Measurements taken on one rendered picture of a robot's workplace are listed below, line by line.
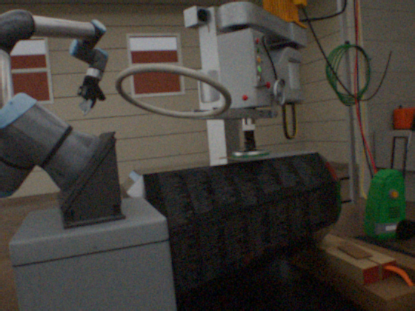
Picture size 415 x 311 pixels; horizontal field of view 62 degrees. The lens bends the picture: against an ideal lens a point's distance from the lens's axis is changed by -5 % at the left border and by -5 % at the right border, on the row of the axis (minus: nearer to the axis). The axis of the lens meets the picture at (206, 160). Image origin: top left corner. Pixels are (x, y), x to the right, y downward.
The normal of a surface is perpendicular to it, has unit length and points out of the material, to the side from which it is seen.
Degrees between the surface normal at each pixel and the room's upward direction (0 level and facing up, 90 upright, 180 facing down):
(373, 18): 90
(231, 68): 90
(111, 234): 90
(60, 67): 90
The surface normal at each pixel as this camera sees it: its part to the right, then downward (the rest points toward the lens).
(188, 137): 0.34, 0.06
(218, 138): -0.69, 0.13
